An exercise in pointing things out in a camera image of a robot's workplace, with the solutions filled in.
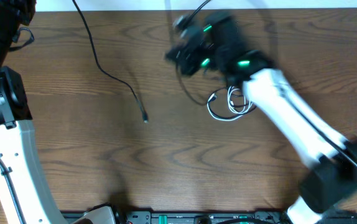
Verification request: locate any white usb cable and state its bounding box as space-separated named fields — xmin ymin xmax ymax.
xmin=206 ymin=86 xmax=254 ymax=122

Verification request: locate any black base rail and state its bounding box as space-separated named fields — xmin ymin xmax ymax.
xmin=62 ymin=210 xmax=357 ymax=224

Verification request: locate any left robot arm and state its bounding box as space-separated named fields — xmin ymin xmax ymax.
xmin=0 ymin=0 xmax=116 ymax=223

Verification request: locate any thin black usb cable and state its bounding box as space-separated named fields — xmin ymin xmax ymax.
xmin=72 ymin=0 xmax=149 ymax=124

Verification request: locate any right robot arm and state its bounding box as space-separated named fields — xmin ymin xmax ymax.
xmin=165 ymin=11 xmax=357 ymax=223

